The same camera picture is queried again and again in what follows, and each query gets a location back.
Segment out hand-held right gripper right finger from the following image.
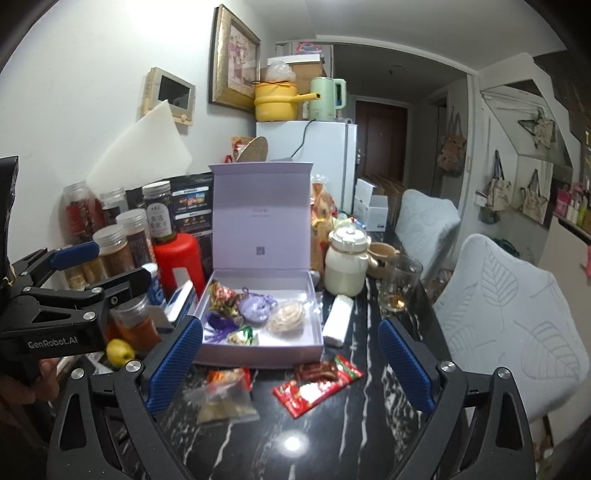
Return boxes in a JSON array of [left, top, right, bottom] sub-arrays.
[[378, 318, 536, 480]]

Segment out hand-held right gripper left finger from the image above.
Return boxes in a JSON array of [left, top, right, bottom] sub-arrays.
[[46, 316, 204, 480]]

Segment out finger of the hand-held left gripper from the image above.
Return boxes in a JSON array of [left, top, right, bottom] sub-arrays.
[[11, 241, 100, 287], [23, 267, 153, 324]]

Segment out red orange candy packet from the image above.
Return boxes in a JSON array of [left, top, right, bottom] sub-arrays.
[[208, 368, 252, 388], [208, 282, 241, 319]]

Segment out clear zip bag white slices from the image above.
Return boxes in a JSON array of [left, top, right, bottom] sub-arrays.
[[185, 367, 259, 423]]

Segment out green triangular packet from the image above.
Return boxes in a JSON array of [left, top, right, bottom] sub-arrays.
[[228, 325, 260, 346]]

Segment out long red snack packet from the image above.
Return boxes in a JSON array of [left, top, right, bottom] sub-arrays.
[[272, 355, 365, 418]]

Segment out purple sachet pouch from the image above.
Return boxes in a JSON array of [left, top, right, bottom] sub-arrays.
[[203, 288, 278, 344]]

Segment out clear bag of white coils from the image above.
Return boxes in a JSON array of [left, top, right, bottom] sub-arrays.
[[265, 300, 319, 340]]

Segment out lilac gift box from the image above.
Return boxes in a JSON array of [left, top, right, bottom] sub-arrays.
[[194, 161, 325, 367]]

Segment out person's left hand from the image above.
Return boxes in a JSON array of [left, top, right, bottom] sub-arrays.
[[21, 357, 63, 411]]

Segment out short jar amber contents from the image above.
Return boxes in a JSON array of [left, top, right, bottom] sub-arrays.
[[111, 295, 162, 352]]

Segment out blue tube white cap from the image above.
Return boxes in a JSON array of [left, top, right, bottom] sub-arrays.
[[141, 263, 164, 305]]

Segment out plastic jar red contents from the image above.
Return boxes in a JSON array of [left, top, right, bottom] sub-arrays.
[[62, 181, 100, 243]]

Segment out yellow lemon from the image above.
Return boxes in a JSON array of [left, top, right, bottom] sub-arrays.
[[106, 339, 136, 367]]

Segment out plastic jar dark powder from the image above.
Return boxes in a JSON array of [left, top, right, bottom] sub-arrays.
[[115, 209, 155, 268]]

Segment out small silver lid jar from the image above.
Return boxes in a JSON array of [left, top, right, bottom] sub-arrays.
[[99, 187, 127, 227]]

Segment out blue and white box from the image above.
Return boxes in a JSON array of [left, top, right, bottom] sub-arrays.
[[164, 279, 197, 324]]

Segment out red canister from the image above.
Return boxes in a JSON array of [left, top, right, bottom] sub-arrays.
[[152, 233, 207, 301]]

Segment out clear glass cup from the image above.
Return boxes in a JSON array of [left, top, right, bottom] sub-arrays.
[[379, 255, 423, 317]]

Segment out white tissue pack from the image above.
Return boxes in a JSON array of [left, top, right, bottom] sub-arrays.
[[322, 294, 354, 347]]

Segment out dark label plastic jar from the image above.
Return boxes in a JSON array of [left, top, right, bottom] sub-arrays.
[[141, 181, 178, 244]]

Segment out tan ceramic bowl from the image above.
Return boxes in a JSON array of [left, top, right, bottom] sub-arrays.
[[367, 242, 400, 280]]

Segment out large leaf-pattern covered chair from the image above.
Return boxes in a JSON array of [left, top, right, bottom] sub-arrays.
[[431, 233, 578, 423]]

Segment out white ceramic lidded jar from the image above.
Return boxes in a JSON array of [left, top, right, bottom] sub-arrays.
[[324, 224, 371, 297]]

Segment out black printed box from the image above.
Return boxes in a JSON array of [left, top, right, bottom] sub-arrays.
[[126, 173, 215, 241]]

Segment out white foam board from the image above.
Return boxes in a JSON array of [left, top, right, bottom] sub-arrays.
[[85, 100, 194, 190]]

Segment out small leaf-pattern covered chair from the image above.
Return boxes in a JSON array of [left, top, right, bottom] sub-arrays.
[[394, 189, 462, 278]]

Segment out green bag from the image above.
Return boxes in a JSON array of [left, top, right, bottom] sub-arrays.
[[489, 237, 520, 257]]

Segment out stack of white boxes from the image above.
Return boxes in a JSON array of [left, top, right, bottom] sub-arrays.
[[355, 178, 389, 232]]

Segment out orange printed snack bag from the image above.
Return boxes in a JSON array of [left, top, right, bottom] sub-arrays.
[[310, 174, 340, 278]]

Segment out round woven mat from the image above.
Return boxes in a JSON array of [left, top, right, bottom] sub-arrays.
[[235, 136, 269, 163]]

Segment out white cabinet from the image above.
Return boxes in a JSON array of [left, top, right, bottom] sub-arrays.
[[538, 215, 591, 278]]

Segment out brown patterned tote bag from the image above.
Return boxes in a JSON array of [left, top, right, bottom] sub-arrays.
[[438, 113, 467, 176]]

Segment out white refrigerator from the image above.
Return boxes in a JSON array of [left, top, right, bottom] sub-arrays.
[[256, 117, 358, 222]]

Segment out dark wooden door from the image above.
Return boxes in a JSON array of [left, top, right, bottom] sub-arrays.
[[355, 102, 409, 185]]

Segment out row of small bottles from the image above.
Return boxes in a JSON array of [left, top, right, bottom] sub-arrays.
[[554, 182, 591, 236]]

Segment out yellow pot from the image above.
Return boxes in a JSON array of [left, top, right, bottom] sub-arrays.
[[254, 80, 322, 123]]

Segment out gold framed picture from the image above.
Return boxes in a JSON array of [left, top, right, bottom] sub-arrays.
[[209, 4, 262, 109]]

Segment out clear plastic bag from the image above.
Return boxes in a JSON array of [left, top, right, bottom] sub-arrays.
[[267, 60, 296, 84]]

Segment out pale green kettle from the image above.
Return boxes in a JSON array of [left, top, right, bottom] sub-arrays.
[[308, 77, 347, 121]]

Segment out cardboard box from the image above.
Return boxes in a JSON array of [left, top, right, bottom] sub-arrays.
[[261, 55, 328, 121]]

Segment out beige wall intercom panel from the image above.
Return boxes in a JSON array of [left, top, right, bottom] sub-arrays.
[[141, 67, 197, 134]]

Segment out cream tote bag black handles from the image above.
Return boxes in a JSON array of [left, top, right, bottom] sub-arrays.
[[519, 168, 552, 217], [475, 150, 513, 224]]

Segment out black power cable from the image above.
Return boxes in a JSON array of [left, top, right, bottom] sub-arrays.
[[291, 119, 315, 160]]

